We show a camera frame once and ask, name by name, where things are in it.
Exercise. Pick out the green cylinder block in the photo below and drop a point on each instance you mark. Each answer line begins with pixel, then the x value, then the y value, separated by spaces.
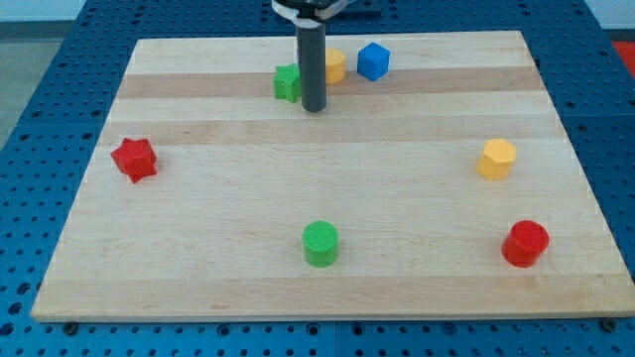
pixel 320 244

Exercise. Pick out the yellow cylinder block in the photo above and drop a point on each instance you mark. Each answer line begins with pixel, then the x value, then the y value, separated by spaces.
pixel 335 65

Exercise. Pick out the wooden board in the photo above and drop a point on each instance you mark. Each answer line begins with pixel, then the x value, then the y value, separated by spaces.
pixel 216 234

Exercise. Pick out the yellow hexagon block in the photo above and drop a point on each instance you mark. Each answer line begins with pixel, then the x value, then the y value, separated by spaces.
pixel 497 159

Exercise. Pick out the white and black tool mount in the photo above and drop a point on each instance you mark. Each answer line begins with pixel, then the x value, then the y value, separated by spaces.
pixel 308 13

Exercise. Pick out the red star block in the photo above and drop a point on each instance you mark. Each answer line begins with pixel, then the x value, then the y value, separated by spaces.
pixel 135 159

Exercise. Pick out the green star block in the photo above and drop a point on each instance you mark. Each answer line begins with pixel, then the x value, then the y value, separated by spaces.
pixel 287 82

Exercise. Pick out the red cylinder block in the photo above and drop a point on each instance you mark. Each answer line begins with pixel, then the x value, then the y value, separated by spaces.
pixel 526 241

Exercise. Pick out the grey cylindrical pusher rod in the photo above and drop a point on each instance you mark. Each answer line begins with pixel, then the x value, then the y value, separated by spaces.
pixel 311 62

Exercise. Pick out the blue cube block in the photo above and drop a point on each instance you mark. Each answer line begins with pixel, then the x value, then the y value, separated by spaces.
pixel 373 61

